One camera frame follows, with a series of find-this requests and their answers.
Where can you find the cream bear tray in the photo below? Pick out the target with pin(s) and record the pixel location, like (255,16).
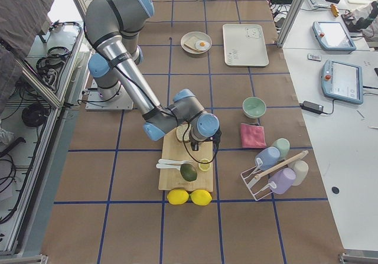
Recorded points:
(244,45)

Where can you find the teach pendant near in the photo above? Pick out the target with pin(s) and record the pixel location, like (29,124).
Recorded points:
(342,81)

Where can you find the green cup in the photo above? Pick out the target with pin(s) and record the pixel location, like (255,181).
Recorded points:
(283,146)

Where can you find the green bowl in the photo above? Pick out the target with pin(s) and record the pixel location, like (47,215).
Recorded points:
(253,107)

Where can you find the blue cup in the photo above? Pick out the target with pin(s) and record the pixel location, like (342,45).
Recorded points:
(267,158)

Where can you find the purple cup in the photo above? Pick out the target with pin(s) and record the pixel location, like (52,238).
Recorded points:
(282,180)

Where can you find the lemon half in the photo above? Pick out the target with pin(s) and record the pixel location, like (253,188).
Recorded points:
(204,164)

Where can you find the aluminium frame post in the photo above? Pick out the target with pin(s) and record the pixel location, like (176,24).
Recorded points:
(289,21)

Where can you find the bread slice on plate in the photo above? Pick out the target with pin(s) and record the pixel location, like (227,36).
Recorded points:
(190,42)

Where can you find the avocado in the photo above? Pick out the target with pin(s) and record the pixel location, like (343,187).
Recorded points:
(188,172)

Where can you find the pink cloth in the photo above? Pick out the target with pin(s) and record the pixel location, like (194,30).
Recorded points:
(252,136)

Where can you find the black power adapter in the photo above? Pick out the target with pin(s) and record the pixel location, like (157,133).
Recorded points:
(312,107)

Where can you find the right whole lemon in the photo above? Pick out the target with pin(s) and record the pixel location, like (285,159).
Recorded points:
(201,197)

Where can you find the bread slice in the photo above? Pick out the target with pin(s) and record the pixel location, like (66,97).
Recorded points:
(182,133)
(190,42)

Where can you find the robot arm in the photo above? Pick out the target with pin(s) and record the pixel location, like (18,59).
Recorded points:
(112,27)

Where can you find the white plastic knife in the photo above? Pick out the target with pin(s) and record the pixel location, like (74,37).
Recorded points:
(167,166)

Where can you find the teach pendant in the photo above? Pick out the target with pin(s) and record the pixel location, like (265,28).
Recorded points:
(342,81)
(332,36)

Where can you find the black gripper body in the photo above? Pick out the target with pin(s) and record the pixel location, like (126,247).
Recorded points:
(195,142)

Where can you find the white wire cup rack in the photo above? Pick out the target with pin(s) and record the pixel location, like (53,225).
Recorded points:
(247,177)

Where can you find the cream cup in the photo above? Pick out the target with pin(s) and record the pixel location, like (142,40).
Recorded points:
(300,169)

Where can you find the whole lemon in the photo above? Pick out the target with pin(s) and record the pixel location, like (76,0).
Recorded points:
(201,197)
(178,196)

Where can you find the left whole lemon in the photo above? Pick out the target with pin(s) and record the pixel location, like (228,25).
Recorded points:
(178,196)

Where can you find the teach pendant far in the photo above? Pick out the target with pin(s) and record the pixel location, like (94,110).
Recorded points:
(332,36)

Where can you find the white round plate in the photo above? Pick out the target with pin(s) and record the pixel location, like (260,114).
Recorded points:
(201,35)

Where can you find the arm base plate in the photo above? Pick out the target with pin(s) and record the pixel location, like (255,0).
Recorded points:
(113,99)

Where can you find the fried egg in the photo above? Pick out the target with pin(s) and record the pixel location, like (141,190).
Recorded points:
(201,45)

